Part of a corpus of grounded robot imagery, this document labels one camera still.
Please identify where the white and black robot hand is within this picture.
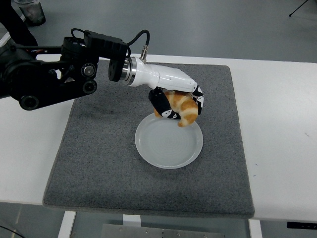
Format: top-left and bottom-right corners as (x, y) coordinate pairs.
(130, 56), (205, 121)

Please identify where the golden croissant bread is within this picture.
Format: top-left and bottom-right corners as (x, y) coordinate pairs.
(154, 91), (199, 128)

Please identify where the round grey plate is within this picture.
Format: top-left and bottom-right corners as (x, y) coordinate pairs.
(134, 113), (204, 170)

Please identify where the grey metal plate with screws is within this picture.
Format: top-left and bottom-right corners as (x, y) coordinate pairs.
(101, 224), (226, 238)

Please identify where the grey felt mat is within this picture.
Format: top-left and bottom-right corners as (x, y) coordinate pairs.
(42, 59), (256, 219)

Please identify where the grey waste bin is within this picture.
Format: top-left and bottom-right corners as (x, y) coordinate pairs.
(18, 0), (47, 26)

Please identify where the white table leg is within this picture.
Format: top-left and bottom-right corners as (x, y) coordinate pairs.
(57, 210), (77, 238)
(249, 219), (263, 238)
(122, 214), (142, 228)

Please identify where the black tripod leg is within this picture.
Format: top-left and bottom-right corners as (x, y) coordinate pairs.
(288, 0), (317, 17)

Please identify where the person's leg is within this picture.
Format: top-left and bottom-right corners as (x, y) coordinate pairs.
(0, 0), (39, 48)

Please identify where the white floor stand base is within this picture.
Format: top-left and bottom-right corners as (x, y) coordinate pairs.
(0, 31), (10, 47)

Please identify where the black table control panel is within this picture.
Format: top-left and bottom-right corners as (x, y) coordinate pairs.
(287, 222), (317, 229)

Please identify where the black floor cable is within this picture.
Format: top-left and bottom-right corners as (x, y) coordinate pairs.
(0, 225), (23, 238)

